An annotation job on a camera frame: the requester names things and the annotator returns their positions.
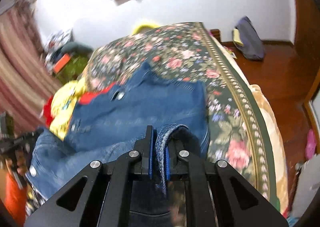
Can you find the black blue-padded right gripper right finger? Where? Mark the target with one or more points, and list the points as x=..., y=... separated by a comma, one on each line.
x=216, y=194

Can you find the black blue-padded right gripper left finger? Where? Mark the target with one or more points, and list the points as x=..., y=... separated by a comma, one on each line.
x=100, y=194

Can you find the blue denim jacket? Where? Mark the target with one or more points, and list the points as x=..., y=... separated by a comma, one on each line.
x=110, y=124

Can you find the grey patterned clothes pile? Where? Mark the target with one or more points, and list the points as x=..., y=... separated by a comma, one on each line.
x=54, y=44

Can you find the yellow cartoon fleece blanket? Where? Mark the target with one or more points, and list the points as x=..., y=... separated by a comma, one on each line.
x=63, y=104

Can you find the striped maroon curtain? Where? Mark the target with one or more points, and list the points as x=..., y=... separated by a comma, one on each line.
x=25, y=83

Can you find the beige blanket under bedspread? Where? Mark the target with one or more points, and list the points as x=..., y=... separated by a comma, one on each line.
x=273, y=132

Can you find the red garment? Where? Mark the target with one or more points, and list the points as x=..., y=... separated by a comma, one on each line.
x=87, y=97

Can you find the orange box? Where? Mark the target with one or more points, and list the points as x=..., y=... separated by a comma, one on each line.
x=61, y=63

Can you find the green floral storage box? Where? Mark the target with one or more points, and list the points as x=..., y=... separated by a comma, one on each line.
x=73, y=69

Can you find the pink slipper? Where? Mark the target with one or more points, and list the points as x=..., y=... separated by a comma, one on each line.
x=310, y=149

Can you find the dark grey neck pillow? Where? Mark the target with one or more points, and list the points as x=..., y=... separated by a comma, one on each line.
x=77, y=48

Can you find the dark floral bedspread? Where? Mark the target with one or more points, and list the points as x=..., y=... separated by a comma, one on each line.
x=187, y=52

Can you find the dark blue bag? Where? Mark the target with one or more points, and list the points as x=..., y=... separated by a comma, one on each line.
x=247, y=40

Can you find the yellow curved pillow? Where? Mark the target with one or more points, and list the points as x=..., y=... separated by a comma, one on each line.
x=144, y=28

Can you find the wooden wardrobe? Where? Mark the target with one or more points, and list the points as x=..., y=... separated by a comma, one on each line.
x=307, y=37

